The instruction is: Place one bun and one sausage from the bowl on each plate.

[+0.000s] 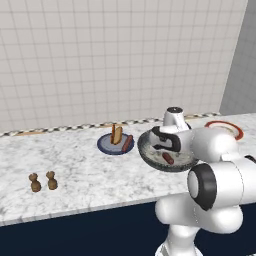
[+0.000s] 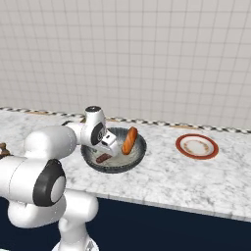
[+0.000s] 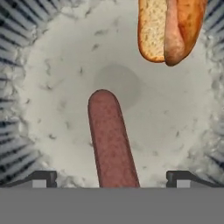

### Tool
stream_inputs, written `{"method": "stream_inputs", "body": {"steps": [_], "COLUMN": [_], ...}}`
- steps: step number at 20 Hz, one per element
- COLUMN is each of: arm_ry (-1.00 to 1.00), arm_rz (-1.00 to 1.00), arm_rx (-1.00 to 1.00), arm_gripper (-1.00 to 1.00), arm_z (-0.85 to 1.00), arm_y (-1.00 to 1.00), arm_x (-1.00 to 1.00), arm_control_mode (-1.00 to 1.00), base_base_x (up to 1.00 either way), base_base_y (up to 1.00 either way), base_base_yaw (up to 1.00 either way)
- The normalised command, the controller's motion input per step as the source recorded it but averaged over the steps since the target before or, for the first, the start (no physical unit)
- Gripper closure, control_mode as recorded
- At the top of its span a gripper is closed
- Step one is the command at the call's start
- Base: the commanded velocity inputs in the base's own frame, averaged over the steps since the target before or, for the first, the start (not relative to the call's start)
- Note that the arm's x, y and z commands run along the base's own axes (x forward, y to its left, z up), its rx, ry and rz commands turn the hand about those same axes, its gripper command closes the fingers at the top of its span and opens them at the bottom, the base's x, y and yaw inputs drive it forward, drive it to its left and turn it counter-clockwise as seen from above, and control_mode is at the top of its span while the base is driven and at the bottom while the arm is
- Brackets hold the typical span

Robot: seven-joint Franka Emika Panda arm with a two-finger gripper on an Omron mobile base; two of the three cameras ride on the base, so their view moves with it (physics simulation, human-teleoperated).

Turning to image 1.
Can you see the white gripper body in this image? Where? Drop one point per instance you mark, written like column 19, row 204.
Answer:
column 155, row 136

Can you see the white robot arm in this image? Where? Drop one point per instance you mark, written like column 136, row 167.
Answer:
column 216, row 180

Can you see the red sausage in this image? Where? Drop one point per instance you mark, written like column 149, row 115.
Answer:
column 127, row 144
column 168, row 158

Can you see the tan hot dog bun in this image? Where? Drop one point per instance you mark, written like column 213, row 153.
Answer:
column 117, row 134

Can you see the blue plate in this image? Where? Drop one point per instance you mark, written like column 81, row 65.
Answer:
column 108, row 147

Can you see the red-rimmed white plate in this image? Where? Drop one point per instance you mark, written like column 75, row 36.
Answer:
column 235, row 129

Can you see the brown wooden shaker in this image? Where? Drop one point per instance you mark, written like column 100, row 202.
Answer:
column 35, row 184
column 51, row 181

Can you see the dark blue counter cabinet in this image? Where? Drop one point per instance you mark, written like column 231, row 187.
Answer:
column 83, row 233

